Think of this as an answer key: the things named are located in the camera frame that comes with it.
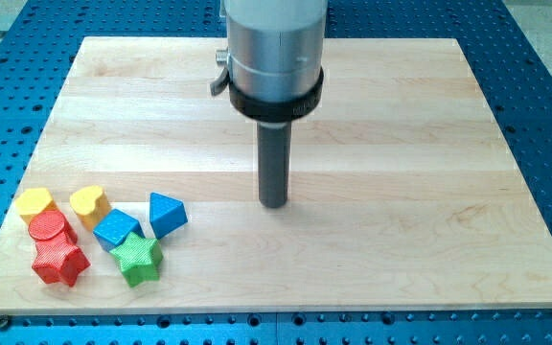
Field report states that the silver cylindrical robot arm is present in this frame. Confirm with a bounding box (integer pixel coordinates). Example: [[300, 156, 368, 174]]
[[210, 0, 328, 126]]

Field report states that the yellow heart block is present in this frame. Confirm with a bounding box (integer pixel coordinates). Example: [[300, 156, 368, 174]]
[[70, 185, 112, 232]]

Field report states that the yellow hexagon block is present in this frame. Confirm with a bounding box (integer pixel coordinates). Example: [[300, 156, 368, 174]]
[[13, 187, 58, 225]]

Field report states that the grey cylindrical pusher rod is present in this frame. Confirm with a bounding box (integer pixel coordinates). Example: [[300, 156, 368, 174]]
[[257, 123, 291, 208]]

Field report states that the blue triangle block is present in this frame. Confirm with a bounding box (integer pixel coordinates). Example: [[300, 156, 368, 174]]
[[149, 193, 188, 239]]

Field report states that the light wooden board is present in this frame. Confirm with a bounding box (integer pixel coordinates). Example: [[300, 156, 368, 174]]
[[0, 36, 552, 315]]

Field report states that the green star block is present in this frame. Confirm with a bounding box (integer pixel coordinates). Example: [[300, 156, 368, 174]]
[[110, 233, 163, 288]]

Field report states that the blue cube block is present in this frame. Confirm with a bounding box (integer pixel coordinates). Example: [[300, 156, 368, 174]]
[[93, 209, 145, 252]]

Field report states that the red cylinder block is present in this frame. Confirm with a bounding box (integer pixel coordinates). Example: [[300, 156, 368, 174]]
[[28, 210, 78, 244]]

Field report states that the red star block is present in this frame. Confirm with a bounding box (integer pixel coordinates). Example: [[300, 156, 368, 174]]
[[32, 238, 90, 287]]

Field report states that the blue perforated metal plate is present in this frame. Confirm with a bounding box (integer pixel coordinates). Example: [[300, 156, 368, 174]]
[[0, 0, 552, 344]]

